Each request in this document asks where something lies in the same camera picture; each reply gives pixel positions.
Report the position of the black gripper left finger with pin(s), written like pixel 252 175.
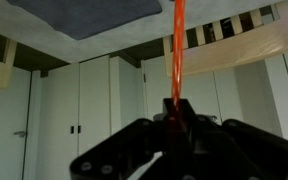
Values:
pixel 117 143

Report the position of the red plastic straw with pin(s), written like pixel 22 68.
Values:
pixel 178 50

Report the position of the white room door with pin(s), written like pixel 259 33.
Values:
pixel 4 110

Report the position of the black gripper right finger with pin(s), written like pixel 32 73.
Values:
pixel 250 143

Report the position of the dark blue cloth placemat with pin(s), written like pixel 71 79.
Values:
pixel 94 13

